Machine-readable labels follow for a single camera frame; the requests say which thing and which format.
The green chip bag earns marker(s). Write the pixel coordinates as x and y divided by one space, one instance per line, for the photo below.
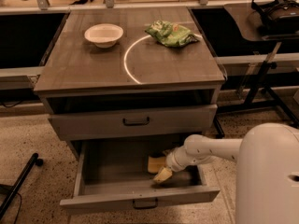
171 34

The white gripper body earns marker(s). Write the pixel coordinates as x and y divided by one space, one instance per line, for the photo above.
174 161

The black lower drawer handle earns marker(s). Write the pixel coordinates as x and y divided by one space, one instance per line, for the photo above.
144 204

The grey drawer cabinet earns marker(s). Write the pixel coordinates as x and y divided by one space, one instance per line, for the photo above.
136 73

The black headset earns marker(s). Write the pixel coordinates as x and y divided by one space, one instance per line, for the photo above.
279 16

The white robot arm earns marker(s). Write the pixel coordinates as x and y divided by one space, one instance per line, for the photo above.
267 170

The open grey lower drawer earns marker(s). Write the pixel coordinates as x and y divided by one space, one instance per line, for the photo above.
112 172

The black drawer handle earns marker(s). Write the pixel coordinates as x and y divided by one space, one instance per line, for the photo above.
144 204
136 122

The black table stand right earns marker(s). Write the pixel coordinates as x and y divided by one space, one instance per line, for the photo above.
262 85

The black upper drawer handle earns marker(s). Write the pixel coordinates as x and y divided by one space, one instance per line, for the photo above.
136 122

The white bowl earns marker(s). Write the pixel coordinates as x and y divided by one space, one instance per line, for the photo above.
104 35

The closed grey upper drawer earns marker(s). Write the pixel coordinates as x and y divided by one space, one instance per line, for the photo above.
108 124

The yellow sponge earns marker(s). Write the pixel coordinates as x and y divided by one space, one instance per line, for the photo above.
155 164

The black stand leg left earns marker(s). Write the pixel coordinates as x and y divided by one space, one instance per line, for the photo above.
11 191

